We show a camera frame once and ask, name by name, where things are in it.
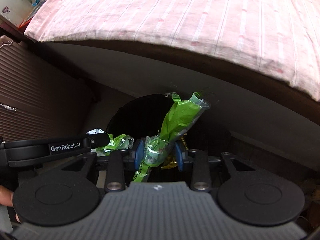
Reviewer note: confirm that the green snack wrapper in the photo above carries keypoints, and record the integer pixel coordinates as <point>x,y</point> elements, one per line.
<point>121,142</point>
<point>180,118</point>

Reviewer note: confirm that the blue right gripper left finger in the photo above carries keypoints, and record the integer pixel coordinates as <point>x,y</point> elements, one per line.
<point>118,161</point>

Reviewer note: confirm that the brown ribbed suitcase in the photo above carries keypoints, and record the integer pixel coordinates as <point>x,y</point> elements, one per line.
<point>44,95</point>

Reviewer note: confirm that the person's left hand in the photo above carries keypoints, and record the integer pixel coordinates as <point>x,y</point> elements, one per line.
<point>6,196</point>

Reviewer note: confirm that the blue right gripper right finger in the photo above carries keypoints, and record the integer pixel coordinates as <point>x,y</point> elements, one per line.
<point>194,166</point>

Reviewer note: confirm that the pink striped tablecloth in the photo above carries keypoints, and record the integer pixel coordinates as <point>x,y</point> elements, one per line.
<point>278,38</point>

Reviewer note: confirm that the black lined trash bin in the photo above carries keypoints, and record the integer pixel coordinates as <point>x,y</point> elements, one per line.
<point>143,117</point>

